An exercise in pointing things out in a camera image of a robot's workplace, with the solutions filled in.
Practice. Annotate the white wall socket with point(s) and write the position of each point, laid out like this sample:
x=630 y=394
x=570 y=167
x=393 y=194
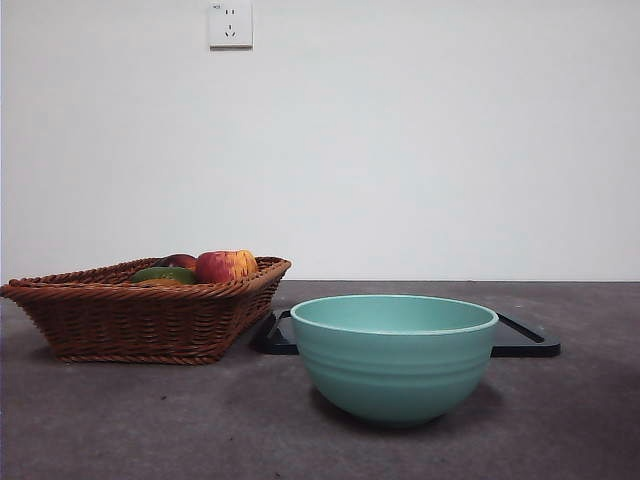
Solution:
x=231 y=25

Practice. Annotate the red yellow apple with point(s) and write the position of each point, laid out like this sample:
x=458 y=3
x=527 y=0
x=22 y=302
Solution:
x=225 y=265

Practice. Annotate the dark purple plum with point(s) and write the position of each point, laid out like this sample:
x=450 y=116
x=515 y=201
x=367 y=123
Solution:
x=177 y=260

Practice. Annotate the brown wicker basket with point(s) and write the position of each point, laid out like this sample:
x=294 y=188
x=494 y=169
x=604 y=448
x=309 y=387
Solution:
x=130 y=320

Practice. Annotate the green avocado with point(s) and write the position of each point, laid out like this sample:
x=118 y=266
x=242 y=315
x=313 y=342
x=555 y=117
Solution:
x=162 y=274

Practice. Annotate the teal ribbed bowl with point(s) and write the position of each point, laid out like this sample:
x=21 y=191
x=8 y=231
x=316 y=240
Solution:
x=395 y=370

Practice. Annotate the dark rectangular tray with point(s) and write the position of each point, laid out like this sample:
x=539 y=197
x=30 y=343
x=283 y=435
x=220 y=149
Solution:
x=525 y=342

